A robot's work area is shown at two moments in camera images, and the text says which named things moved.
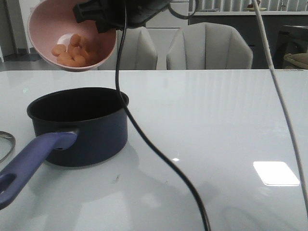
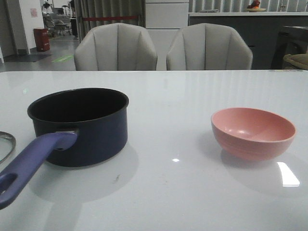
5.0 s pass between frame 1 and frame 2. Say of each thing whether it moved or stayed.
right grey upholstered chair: stayed
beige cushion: stayed
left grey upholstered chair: stayed
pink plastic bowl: moved
